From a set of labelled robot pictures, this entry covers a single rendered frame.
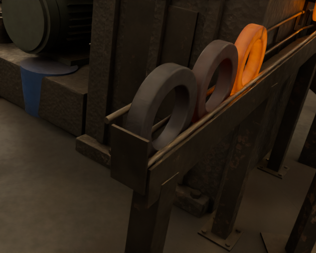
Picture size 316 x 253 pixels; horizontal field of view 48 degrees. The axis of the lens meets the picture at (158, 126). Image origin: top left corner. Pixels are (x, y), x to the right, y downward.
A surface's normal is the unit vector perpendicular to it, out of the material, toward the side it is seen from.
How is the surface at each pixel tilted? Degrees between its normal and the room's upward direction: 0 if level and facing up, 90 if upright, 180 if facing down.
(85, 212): 0
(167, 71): 17
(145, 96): 53
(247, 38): 45
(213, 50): 31
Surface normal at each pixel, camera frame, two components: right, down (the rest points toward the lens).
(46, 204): 0.14, -0.89
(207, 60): -0.31, -0.38
